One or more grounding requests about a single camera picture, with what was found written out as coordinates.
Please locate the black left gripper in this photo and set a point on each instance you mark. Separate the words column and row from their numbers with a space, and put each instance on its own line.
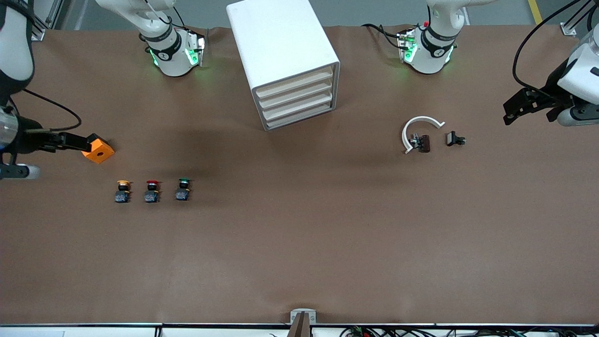
column 553, row 88

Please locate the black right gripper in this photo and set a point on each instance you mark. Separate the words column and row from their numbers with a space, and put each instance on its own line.
column 29, row 139

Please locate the green push button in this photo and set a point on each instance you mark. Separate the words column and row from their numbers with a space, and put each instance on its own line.
column 183, row 193

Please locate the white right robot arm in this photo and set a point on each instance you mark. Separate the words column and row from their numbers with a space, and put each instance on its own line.
column 173, row 61

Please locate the yellow push button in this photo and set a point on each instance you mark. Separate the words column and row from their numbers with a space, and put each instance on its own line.
column 122, row 194

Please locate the red push button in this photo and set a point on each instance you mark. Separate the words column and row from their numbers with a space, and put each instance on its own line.
column 151, row 194

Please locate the small black clip part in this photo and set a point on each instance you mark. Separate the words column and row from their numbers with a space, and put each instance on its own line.
column 452, row 138

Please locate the white curved plastic part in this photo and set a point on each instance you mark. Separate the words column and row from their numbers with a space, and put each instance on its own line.
column 406, row 133

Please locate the brown table cover sheet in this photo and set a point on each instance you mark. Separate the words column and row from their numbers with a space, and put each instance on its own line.
column 299, row 234

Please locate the orange button enclosure box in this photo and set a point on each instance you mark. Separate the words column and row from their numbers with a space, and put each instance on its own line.
column 100, row 152

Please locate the aluminium frame profile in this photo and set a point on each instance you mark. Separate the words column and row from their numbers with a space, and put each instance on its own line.
column 573, row 25
column 40, row 30

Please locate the grey metal bracket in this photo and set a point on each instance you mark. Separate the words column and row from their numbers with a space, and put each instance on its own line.
column 295, row 312

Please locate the brown wedge post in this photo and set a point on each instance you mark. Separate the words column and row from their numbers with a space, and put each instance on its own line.
column 299, row 327

